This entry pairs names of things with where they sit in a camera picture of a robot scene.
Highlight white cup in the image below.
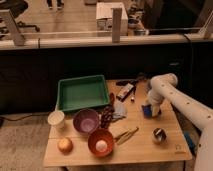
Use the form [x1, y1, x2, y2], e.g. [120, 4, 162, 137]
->
[47, 110, 65, 130]

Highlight white egg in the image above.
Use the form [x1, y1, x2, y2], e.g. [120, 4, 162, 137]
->
[96, 140, 107, 152]

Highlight small spoon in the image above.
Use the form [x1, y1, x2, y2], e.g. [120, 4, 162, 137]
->
[131, 86, 136, 103]

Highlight white fabric-covered robot arm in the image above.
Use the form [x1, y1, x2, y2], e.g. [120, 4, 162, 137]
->
[147, 73, 213, 171]

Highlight blue object on floor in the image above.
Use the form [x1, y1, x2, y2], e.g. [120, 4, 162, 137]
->
[184, 132, 195, 149]

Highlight grey cloth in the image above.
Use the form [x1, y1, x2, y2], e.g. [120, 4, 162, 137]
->
[113, 100, 127, 121]

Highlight blue sponge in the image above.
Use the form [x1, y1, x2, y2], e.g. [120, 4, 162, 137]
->
[142, 105, 153, 118]

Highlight purple bowl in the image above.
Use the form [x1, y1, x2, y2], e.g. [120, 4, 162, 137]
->
[73, 109, 100, 134]

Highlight white cardboard box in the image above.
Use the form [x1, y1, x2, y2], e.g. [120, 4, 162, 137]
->
[96, 2, 128, 36]

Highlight green plastic tray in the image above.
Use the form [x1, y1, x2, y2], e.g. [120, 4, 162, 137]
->
[57, 75, 110, 112]

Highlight dark red patterned cloth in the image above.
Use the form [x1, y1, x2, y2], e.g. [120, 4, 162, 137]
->
[100, 93, 115, 129]

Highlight small metal cup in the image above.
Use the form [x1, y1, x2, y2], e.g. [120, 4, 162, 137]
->
[153, 128, 167, 144]

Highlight orange bowl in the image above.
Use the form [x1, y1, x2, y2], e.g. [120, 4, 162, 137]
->
[88, 129, 114, 157]

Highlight black handled tool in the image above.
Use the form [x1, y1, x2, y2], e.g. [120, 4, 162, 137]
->
[116, 73, 147, 86]

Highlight wooden table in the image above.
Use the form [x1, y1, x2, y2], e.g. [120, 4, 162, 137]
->
[43, 82, 192, 167]

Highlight wooden tongs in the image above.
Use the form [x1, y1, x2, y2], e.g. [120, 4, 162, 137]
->
[114, 127, 139, 145]

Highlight yellow onion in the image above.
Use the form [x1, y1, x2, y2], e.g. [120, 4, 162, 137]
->
[57, 138, 73, 153]

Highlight black and white box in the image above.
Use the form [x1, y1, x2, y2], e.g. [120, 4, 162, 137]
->
[116, 83, 134, 101]

